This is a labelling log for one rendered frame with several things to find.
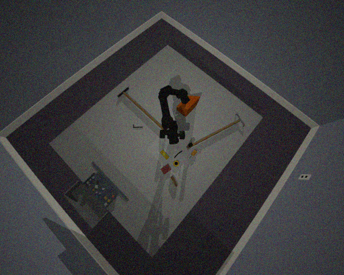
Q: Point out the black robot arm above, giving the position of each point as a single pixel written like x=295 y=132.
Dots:
x=167 y=120

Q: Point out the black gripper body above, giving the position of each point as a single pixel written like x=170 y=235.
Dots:
x=181 y=134

